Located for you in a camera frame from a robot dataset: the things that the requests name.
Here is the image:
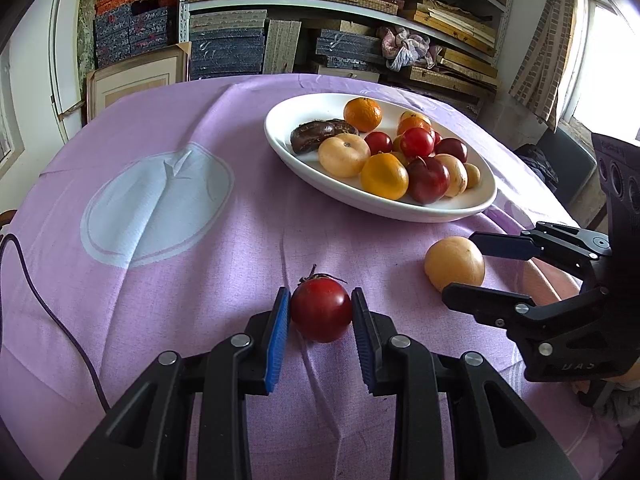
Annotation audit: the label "stack of blue patterned boxes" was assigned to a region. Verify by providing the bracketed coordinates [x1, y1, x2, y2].
[94, 0, 180, 68]

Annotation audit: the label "wooden picture frame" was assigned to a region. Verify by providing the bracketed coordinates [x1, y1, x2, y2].
[86, 42, 192, 123]

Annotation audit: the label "grey chair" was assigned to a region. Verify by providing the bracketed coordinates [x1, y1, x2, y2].
[537, 125, 601, 216]

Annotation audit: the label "small yellow pear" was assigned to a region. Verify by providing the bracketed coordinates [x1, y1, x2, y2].
[318, 134, 372, 178]

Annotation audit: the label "purple printed tablecloth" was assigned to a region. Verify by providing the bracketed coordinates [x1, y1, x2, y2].
[0, 72, 626, 480]

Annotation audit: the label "large dark red plum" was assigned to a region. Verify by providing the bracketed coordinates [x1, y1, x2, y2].
[407, 156, 451, 205]

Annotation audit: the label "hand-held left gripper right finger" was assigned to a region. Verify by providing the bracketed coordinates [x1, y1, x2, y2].
[351, 287, 583, 480]

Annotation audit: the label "white framed window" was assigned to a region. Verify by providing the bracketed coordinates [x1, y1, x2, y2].
[0, 45, 25, 176]

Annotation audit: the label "pink cloth bundle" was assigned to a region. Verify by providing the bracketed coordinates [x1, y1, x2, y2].
[376, 25, 441, 72]

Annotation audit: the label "brick pattern curtain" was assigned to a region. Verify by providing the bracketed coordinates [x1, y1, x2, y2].
[510, 0, 583, 131]

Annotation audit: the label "black cable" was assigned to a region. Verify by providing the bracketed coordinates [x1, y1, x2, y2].
[0, 232, 112, 411]

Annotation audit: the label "white board panel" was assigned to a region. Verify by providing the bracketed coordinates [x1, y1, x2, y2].
[47, 0, 83, 116]

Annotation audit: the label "shiny red plum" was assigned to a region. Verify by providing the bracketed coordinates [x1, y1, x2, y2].
[435, 137, 469, 163]

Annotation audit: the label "orange mandarin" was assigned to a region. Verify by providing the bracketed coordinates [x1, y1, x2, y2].
[343, 97, 383, 132]
[397, 111, 432, 133]

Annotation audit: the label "red tomato with stem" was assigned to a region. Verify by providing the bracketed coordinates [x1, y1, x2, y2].
[290, 264, 353, 343]

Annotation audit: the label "dark cloth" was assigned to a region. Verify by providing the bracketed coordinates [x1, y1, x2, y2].
[515, 144, 558, 186]

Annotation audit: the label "red cherry tomato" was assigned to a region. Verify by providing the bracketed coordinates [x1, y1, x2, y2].
[363, 131, 394, 156]

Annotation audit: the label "bright window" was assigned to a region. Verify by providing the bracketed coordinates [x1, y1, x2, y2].
[557, 0, 640, 143]

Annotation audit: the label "large yellow-orange tomato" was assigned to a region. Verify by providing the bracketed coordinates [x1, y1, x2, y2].
[360, 152, 410, 201]

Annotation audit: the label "stack of dark grey boxes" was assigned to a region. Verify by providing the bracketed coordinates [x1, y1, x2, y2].
[315, 29, 388, 73]
[189, 12, 266, 81]

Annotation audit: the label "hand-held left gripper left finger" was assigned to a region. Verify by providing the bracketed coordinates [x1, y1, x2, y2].
[60, 286, 292, 480]

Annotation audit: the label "white oval plate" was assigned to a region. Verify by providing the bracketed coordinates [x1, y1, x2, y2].
[264, 92, 498, 223]

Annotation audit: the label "stack of yellow wooden boxes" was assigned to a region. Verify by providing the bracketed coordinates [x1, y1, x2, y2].
[400, 0, 501, 96]

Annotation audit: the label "green marbled panel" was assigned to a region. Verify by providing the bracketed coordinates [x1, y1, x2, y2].
[75, 0, 98, 81]

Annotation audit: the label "yellow purple-striped pepino melon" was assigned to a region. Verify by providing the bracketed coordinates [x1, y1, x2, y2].
[434, 154, 469, 197]

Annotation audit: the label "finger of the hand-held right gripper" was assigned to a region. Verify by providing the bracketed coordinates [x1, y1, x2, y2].
[442, 282, 608, 333]
[470, 222, 611, 268]

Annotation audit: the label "upright woven tan boxes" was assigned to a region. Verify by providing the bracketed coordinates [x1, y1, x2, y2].
[264, 19, 301, 75]

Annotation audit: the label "white metal shelf rack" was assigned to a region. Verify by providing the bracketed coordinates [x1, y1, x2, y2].
[177, 0, 516, 106]

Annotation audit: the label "round tan pear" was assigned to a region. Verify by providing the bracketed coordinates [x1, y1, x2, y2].
[424, 236, 486, 293]

